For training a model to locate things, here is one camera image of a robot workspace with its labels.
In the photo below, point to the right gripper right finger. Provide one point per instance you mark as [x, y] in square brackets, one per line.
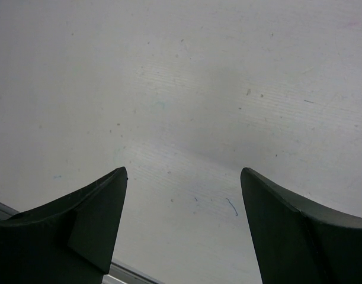
[297, 240]

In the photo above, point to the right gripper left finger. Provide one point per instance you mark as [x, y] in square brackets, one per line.
[68, 240]

